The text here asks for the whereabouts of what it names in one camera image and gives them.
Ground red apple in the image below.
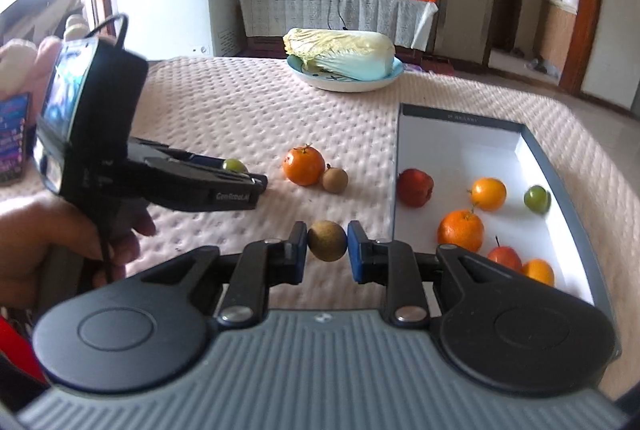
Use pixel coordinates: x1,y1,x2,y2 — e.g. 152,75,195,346
396,168,435,209
487,236,524,274

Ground light blue plate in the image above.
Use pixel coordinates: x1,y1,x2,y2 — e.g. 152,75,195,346
286,54,405,93

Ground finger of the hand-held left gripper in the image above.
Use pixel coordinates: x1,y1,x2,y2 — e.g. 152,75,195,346
126,156,269,211
131,137,226,171

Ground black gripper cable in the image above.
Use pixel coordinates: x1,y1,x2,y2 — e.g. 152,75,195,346
86,12,129,49

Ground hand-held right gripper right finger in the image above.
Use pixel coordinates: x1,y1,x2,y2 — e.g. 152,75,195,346
347,220,526,329

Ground large tangerine with stem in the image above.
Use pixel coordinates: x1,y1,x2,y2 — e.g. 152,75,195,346
437,208,485,254

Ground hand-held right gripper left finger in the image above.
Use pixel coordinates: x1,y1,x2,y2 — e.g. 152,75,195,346
140,221,308,327

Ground person's left hand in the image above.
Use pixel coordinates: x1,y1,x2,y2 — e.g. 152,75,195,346
0,197,157,312

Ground round green plum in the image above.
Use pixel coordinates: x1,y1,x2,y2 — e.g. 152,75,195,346
523,185,551,215

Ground black power cable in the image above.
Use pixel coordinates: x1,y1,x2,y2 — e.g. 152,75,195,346
326,0,351,31

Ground napa cabbage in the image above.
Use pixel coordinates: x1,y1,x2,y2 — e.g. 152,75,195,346
283,28,396,81

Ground wooden kitchen cabinet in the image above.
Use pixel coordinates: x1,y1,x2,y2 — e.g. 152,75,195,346
534,0,577,77

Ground brown kiwi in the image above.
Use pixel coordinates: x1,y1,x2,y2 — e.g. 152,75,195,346
321,164,349,195
306,220,348,263

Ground person's red clothing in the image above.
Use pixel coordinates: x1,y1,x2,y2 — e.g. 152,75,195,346
0,314,49,387

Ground white chest freezer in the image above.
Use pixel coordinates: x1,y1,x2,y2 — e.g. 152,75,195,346
113,0,246,60

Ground grey box with white inside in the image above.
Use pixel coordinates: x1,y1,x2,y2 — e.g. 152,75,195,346
389,103,612,317

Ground purple printed packet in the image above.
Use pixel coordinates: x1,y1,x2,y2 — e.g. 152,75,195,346
0,92,34,187

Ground tangerine with green leaves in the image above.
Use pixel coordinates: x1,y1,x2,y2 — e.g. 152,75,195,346
282,144,326,187

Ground cabinet with patterned cloth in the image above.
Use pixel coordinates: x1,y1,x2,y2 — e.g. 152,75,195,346
238,0,439,56

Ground brown wooden door frame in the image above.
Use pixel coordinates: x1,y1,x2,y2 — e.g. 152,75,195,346
559,0,609,92

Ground small smooth orange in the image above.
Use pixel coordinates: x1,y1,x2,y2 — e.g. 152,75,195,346
521,259,555,287

